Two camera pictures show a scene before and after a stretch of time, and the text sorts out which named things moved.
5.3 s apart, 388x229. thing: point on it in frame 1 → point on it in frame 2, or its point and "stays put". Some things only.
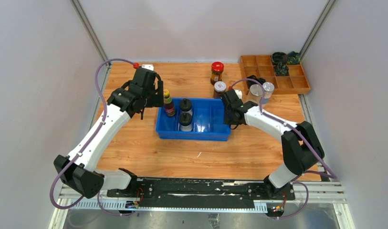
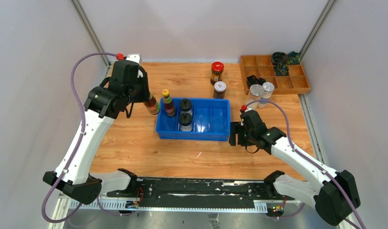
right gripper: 226,120 → 235,128
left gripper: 157,99 → 142,78
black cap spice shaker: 185,104 stays put
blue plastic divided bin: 208,121 stays put
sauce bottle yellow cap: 168,105 stays put
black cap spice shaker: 185,122 stays put
